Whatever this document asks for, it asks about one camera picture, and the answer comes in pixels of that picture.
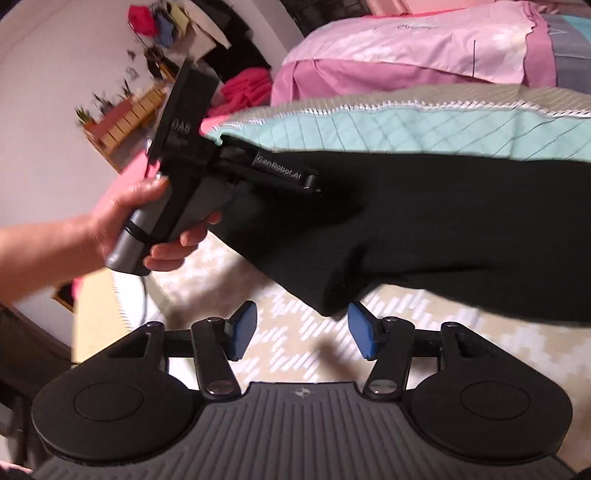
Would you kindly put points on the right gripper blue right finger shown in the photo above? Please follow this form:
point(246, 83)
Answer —
point(389, 343)

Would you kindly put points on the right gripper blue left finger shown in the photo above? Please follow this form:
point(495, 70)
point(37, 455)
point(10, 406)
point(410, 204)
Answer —
point(216, 342)

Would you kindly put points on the black pants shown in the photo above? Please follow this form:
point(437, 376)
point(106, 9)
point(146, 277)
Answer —
point(507, 236)

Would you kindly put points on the person's left forearm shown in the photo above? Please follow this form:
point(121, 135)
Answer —
point(36, 256)

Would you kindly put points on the pink bed sheet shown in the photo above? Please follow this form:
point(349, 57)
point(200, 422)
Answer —
point(138, 168)

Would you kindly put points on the zigzag patterned quilt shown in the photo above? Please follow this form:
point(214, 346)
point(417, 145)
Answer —
point(295, 343)

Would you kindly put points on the wooden shelf with plants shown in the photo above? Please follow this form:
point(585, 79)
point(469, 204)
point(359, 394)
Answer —
point(116, 135)

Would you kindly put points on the red clothes pile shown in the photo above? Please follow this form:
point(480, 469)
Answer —
point(250, 88)

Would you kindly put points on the pink pillow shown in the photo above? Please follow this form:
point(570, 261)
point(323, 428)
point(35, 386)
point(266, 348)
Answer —
point(505, 42)

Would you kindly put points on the teal grey striped blanket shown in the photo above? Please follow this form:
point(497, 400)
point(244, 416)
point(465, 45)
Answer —
point(570, 37)

